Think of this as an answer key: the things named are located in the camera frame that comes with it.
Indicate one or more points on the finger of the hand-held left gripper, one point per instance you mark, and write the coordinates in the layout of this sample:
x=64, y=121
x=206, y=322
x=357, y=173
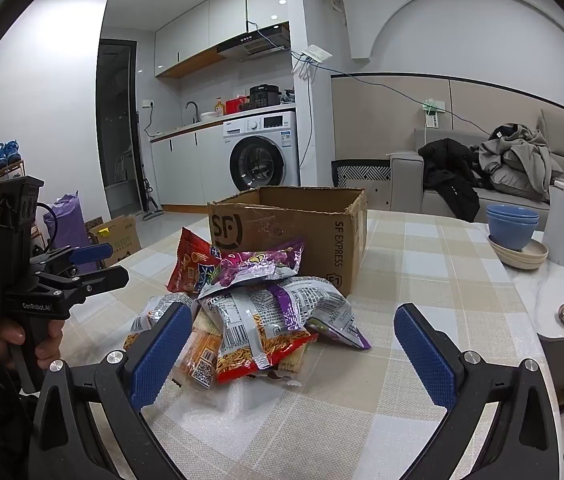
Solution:
x=106, y=280
x=91, y=253

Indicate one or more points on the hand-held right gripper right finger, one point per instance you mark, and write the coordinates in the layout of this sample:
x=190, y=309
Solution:
x=424, y=355

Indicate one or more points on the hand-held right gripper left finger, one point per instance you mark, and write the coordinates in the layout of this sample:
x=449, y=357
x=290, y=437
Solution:
x=161, y=355

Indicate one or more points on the red snack bag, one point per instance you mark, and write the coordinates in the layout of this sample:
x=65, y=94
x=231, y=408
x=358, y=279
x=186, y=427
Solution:
x=189, y=265

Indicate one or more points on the pile of mixed snack packets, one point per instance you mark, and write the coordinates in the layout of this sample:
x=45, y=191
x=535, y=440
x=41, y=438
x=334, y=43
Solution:
x=242, y=320

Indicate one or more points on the purple silver snack bag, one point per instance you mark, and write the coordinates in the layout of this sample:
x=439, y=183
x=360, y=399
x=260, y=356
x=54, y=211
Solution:
x=322, y=305

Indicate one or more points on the brown cardboard box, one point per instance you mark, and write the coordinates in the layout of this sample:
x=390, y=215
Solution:
x=332, y=240

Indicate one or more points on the person's left hand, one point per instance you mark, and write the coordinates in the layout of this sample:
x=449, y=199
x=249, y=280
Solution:
x=6, y=334

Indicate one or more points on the small printed cardboard box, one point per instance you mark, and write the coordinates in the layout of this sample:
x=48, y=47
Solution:
x=121, y=242

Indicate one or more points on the grey floor mop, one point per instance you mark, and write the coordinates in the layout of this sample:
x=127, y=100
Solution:
x=151, y=212

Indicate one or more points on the beige checked tablecloth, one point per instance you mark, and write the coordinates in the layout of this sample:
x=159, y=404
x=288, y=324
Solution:
x=412, y=270

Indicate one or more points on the white lower kitchen cabinets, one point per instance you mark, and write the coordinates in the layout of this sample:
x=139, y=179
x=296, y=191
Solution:
x=181, y=170

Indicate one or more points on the white kitchen cabinets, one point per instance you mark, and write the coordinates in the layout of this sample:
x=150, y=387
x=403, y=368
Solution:
x=196, y=30
x=181, y=170

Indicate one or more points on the dark glass door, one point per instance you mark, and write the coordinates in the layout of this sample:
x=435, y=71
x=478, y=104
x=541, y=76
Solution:
x=114, y=125

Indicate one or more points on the beige shallow bowl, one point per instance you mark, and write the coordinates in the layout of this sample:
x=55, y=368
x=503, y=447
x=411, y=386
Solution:
x=537, y=250
x=522, y=265

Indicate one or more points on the white marble side table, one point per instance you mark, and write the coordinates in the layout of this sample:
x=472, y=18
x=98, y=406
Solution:
x=552, y=290

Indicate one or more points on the blue bowl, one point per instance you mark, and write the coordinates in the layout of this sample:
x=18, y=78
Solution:
x=509, y=235
x=512, y=210

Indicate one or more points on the grey sofa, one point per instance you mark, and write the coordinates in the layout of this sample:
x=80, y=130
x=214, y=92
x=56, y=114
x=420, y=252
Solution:
x=407, y=180

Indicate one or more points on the metal kitchen faucet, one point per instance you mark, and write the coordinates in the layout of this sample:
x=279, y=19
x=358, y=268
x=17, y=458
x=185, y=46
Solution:
x=196, y=110

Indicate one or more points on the black jacket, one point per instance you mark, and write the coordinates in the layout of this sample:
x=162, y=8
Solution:
x=452, y=170

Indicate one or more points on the black white patterned basket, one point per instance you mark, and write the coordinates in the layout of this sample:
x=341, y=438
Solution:
x=362, y=172

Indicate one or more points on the yellow bottle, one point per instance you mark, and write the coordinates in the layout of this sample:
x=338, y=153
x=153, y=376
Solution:
x=219, y=107

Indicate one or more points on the white washing machine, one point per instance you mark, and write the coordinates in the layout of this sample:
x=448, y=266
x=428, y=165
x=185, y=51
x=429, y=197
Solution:
x=262, y=160

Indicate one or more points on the red box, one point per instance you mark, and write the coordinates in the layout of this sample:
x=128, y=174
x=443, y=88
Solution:
x=236, y=105

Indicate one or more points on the grey jacket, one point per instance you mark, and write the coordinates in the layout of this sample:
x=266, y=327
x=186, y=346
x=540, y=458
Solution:
x=517, y=160

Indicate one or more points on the black pressure cooker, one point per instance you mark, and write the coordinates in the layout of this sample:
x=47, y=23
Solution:
x=264, y=95

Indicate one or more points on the white upper kitchen cabinets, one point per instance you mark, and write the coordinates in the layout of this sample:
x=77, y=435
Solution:
x=196, y=30

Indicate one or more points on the black range hood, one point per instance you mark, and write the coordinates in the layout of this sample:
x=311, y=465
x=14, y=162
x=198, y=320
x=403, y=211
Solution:
x=252, y=47

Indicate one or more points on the white router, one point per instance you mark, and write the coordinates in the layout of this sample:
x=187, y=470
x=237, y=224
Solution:
x=314, y=53

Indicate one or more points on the white wall power strip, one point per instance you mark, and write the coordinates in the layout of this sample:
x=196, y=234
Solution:
x=432, y=117

